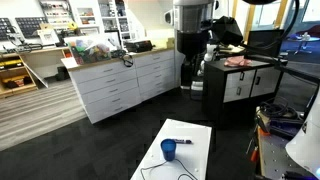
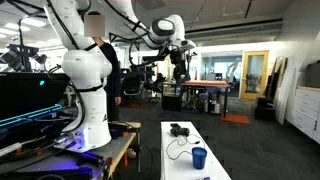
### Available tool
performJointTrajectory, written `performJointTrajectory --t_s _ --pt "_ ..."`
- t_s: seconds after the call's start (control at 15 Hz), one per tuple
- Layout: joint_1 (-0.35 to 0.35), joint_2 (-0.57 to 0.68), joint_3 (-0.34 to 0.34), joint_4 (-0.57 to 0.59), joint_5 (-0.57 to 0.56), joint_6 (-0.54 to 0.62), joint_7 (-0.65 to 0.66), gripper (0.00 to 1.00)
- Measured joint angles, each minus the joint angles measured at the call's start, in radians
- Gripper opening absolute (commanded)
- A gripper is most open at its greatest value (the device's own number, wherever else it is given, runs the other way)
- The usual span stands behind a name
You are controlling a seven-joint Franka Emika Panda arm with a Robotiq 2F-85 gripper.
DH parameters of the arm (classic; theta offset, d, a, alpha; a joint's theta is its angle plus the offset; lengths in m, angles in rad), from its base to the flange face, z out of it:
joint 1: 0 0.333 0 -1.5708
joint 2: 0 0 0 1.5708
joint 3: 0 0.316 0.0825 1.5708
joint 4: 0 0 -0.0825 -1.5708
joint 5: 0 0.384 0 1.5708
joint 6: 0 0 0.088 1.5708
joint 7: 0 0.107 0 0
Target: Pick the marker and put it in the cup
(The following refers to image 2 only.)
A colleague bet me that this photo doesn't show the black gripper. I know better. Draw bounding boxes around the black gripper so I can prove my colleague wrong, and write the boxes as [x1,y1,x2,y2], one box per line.
[170,49,188,84]

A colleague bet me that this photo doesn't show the blue plastic cup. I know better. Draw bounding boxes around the blue plastic cup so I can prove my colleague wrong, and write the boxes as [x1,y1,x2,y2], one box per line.
[191,146,208,170]

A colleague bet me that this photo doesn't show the black office chair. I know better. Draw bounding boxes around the black office chair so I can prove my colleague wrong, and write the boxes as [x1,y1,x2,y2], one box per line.
[123,73,144,99]
[146,73,167,103]

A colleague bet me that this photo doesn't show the black bin under table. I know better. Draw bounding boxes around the black bin under table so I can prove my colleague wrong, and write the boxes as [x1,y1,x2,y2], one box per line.
[162,93,183,112]

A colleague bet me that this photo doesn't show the orange topped table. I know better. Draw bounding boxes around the orange topped table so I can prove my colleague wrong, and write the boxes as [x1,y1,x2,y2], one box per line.
[181,79,232,118]

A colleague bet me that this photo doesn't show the yellow framed glass door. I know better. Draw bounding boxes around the yellow framed glass door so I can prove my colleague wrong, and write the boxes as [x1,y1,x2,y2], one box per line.
[240,50,270,100]

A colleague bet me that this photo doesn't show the person in dark clothes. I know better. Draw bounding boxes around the person in dark clothes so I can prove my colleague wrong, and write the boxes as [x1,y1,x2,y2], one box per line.
[83,11,123,123]

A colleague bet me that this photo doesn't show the orange floor mat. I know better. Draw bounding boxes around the orange floor mat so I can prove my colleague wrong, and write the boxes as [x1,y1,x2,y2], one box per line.
[220,113,251,125]

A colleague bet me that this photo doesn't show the robot mounting table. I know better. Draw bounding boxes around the robot mounting table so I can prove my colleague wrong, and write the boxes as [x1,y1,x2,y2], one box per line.
[0,121,143,180]

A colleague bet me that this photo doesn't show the black box on floor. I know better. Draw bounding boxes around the black box on floor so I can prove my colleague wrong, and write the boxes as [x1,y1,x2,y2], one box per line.
[254,96,277,122]

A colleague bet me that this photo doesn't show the brown wooden boards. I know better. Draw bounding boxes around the brown wooden boards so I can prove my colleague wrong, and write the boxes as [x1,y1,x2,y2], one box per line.
[264,55,285,101]

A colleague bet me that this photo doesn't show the white leaning board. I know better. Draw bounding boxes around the white leaning board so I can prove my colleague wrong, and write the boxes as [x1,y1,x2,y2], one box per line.
[274,55,297,126]

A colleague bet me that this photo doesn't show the white drawer cabinet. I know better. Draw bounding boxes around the white drawer cabinet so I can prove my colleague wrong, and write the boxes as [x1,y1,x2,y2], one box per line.
[289,85,320,145]

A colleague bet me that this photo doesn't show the grey box on cabinet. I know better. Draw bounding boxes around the grey box on cabinet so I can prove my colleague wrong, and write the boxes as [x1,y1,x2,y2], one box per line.
[305,61,320,88]

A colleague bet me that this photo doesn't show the cyan lit metal bar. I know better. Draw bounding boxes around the cyan lit metal bar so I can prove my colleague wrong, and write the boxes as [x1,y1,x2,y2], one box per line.
[0,103,64,128]

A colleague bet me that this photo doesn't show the large black monitor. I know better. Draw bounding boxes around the large black monitor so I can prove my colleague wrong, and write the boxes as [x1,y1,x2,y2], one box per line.
[0,71,71,119]

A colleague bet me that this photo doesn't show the black light stand rig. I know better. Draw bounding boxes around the black light stand rig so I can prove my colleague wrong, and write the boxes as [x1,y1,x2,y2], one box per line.
[0,19,48,73]

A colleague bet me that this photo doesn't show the white power strip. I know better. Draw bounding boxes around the white power strip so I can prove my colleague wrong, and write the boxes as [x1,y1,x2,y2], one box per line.
[0,142,23,158]

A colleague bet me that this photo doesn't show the black camera on stand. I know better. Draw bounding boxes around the black camera on stand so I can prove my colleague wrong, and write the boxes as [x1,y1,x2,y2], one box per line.
[141,54,168,66]

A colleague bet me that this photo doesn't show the black stereo camera on table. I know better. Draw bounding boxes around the black stereo camera on table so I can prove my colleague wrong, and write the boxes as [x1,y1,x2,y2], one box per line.
[169,123,191,138]

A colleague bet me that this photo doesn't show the thin black table cable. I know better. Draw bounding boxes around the thin black table cable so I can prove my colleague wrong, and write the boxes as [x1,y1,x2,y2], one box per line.
[165,133,201,161]

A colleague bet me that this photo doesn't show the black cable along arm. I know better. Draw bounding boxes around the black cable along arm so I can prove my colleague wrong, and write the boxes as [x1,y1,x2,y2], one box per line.
[44,0,81,50]

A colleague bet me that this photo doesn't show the black aluminium frame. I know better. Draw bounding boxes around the black aluminium frame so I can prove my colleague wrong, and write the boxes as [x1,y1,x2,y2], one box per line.
[6,0,48,19]

